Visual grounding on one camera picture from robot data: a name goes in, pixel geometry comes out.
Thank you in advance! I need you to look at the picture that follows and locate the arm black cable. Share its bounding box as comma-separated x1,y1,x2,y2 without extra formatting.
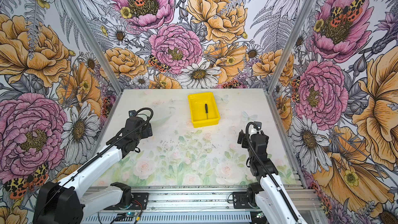
245,121,301,224
37,107,154,218

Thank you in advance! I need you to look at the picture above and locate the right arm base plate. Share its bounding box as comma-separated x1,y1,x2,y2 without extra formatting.
232,191,258,209

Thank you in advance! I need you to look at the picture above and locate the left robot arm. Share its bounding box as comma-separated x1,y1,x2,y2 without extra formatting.
33,107,153,224

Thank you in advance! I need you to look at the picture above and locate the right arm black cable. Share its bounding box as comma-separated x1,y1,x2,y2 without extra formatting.
245,121,301,224

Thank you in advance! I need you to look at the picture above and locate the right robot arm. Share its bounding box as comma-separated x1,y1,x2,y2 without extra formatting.
237,122,307,224

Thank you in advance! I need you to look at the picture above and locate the right corner aluminium post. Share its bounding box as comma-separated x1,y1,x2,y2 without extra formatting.
265,0,329,94

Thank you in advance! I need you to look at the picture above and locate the corner aluminium post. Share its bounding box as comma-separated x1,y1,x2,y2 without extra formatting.
265,0,329,94
62,0,123,95

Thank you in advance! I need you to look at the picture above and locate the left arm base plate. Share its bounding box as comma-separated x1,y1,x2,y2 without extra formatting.
105,192,149,211

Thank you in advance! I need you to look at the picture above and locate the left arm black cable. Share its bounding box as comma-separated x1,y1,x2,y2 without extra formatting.
37,107,154,218

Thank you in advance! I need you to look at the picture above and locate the aluminium rail frame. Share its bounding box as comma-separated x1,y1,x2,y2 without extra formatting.
79,185,330,224

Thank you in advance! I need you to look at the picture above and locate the black screwdriver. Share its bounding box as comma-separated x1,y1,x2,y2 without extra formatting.
205,103,209,119

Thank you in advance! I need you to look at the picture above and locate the left corner aluminium post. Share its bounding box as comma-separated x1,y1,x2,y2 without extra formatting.
62,0,123,95

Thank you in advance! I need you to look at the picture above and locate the yellow plastic bin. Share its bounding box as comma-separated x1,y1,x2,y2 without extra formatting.
188,92,220,128

